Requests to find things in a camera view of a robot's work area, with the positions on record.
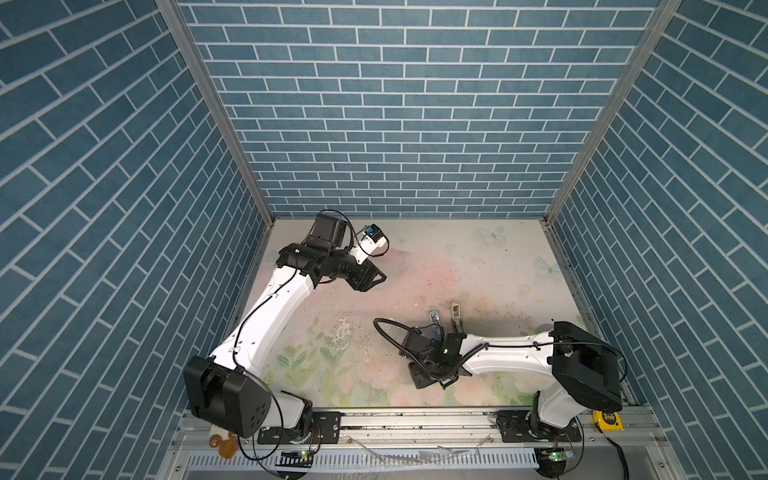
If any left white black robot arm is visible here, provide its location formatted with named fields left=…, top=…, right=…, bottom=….
left=183, top=209, right=388, bottom=442

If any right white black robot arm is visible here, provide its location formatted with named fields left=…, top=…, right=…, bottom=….
left=373, top=318, right=628, bottom=440

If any yellow tape measure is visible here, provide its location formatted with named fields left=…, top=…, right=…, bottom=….
left=592, top=410, right=624, bottom=432

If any brown white plush toy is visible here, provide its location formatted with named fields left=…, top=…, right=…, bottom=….
left=209, top=432, right=239, bottom=460

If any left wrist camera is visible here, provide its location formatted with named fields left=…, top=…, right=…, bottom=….
left=350, top=224, right=389, bottom=265

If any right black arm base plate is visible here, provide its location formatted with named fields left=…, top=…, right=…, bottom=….
left=493, top=409, right=583, bottom=443

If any white perforated cable duct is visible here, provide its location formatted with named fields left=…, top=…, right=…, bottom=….
left=186, top=448, right=539, bottom=473

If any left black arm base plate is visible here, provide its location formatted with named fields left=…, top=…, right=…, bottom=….
left=257, top=411, right=342, bottom=445

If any aluminium front rail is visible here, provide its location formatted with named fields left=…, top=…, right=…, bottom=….
left=157, top=407, right=684, bottom=479

